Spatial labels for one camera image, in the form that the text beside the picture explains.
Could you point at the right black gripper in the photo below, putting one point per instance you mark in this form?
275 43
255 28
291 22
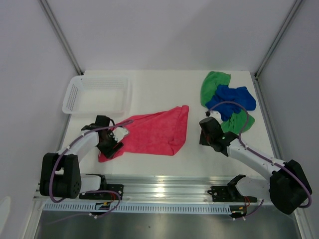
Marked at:
202 141

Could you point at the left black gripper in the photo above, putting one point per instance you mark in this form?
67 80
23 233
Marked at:
109 152

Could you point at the blue towel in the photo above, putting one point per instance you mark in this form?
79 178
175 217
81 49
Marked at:
238 95

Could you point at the red towel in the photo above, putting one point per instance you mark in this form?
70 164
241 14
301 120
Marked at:
161 133

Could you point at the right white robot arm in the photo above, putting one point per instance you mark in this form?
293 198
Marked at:
283 183

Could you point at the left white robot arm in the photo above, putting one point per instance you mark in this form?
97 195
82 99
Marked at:
60 173

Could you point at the white perforated plastic basket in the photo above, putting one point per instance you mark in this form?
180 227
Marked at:
108 95

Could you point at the green towel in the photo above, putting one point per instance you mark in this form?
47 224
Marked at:
238 122

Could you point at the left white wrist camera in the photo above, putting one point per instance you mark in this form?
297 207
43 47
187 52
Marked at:
120 133

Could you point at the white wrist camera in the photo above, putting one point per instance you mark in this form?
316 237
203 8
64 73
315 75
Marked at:
120 133
214 114

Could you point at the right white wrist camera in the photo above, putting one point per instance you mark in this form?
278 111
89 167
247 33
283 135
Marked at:
214 114

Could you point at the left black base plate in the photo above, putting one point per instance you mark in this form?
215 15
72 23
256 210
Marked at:
107 194

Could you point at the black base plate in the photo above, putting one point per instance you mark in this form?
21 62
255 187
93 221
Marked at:
107 194
229 193

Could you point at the aluminium mounting rail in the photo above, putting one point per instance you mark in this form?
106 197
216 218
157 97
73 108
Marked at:
154 189

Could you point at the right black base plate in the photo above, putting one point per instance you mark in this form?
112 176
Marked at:
229 193

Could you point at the white slotted cable duct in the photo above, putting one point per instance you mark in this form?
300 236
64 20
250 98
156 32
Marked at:
140 208

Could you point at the left aluminium frame post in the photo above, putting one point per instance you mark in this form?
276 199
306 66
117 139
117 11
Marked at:
49 14

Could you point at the aluminium frame post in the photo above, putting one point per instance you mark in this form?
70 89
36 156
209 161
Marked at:
49 14
284 26

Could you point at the right aluminium frame post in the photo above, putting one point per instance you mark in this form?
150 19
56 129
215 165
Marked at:
284 26

